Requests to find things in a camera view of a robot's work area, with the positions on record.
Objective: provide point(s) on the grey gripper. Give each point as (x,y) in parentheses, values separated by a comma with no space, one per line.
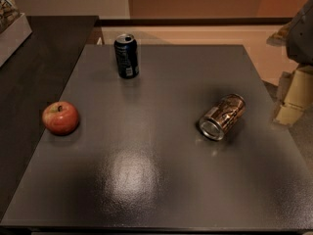
(301,36)

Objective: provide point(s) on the dark blue soda can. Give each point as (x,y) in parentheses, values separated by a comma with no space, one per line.
(125,47)

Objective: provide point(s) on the red apple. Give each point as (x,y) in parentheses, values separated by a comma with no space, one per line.
(61,118)

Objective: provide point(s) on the white box with snacks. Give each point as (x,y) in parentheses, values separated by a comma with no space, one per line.
(14,29)

